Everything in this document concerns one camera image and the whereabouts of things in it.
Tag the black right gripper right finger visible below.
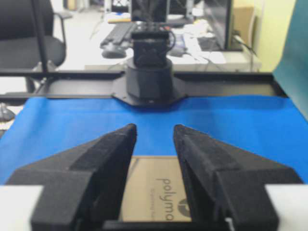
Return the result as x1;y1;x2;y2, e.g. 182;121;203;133
173;125;303;231

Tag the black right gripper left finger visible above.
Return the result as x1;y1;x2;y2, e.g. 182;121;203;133
6;124;137;231

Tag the brown cardboard box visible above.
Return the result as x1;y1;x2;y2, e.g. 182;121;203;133
119;156;192;222

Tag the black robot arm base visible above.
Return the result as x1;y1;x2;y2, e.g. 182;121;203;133
112;23;187;107

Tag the brown cardboard carton background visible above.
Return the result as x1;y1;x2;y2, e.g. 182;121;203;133
233;5;255;44

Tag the blue table mat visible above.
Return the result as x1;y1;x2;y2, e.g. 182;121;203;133
0;95;308;183

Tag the teal backdrop panel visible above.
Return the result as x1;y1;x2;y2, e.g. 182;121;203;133
273;0;308;119

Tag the white desk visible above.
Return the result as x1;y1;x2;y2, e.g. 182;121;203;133
84;20;262;72

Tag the black computer mouse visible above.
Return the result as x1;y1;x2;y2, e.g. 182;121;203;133
102;47;127;59

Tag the black keyboard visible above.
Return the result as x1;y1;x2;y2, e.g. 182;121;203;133
100;22;137;48

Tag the black office chair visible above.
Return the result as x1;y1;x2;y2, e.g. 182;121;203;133
0;0;73;121

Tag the black computer monitor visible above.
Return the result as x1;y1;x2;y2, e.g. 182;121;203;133
204;0;243;51

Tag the black metal frame rail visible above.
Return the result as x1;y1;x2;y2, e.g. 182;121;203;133
0;71;286;104

